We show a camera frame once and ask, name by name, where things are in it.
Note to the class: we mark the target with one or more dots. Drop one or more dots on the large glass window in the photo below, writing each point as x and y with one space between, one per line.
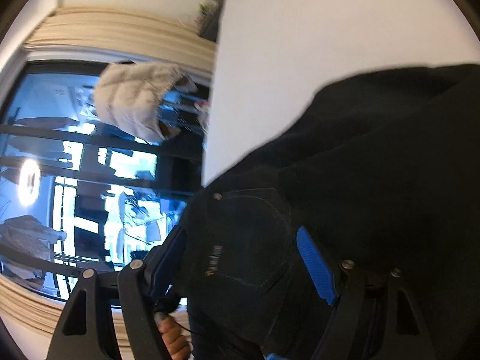
56 138

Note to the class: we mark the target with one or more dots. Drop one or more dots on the dark grey nightstand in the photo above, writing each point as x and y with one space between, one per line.
210 18

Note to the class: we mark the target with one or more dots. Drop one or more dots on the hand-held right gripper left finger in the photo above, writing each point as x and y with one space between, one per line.
167 266

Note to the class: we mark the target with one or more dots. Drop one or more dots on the person's left hand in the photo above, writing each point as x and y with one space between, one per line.
174 339

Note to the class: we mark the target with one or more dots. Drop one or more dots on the black pants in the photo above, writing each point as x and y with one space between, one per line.
375 157

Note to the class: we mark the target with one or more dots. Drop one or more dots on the cream curtain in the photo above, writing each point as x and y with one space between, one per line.
30 307
131 33

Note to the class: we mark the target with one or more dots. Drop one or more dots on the bed with grey sheet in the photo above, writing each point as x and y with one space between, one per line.
300 45

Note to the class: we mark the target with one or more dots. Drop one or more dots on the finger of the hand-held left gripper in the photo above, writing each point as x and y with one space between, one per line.
273 357

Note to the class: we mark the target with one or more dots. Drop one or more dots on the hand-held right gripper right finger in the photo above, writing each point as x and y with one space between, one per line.
315 266

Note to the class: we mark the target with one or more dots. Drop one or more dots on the beige puffer jacket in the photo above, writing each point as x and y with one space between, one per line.
131 97

